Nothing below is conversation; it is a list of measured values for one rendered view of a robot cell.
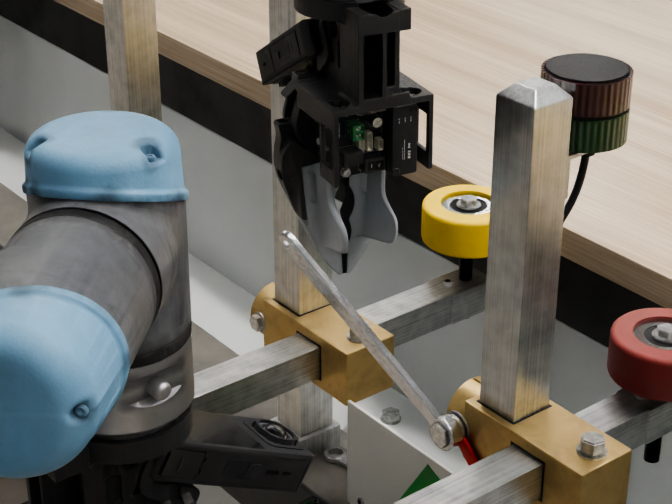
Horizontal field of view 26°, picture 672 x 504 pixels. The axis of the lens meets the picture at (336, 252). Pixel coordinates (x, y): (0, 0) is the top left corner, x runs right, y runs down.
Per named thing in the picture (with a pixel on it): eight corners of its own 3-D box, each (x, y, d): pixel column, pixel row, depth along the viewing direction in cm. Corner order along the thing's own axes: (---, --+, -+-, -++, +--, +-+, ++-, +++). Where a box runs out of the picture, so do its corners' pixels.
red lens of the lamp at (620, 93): (586, 124, 92) (589, 92, 91) (519, 97, 97) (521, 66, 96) (649, 103, 96) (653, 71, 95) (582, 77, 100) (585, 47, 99)
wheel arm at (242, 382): (57, 500, 106) (52, 451, 104) (35, 478, 108) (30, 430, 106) (493, 316, 130) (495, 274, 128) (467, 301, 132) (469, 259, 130)
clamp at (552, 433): (576, 536, 98) (582, 475, 96) (442, 445, 108) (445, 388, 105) (632, 505, 101) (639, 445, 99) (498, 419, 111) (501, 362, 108)
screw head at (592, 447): (592, 464, 97) (594, 449, 97) (569, 450, 99) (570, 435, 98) (614, 453, 98) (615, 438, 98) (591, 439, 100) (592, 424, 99)
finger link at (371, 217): (372, 300, 99) (372, 177, 95) (335, 264, 104) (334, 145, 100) (412, 291, 101) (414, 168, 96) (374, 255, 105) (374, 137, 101)
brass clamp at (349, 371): (341, 410, 117) (341, 356, 114) (244, 342, 126) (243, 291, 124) (399, 384, 120) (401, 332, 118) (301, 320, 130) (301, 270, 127)
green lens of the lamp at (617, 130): (583, 160, 94) (586, 129, 93) (517, 132, 98) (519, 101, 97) (646, 138, 97) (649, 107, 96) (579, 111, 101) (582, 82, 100)
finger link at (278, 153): (284, 224, 99) (280, 104, 95) (275, 216, 100) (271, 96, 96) (346, 211, 101) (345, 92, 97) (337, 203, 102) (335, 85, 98)
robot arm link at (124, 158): (-13, 164, 65) (46, 95, 72) (12, 374, 70) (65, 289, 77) (159, 174, 64) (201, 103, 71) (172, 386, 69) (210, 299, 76)
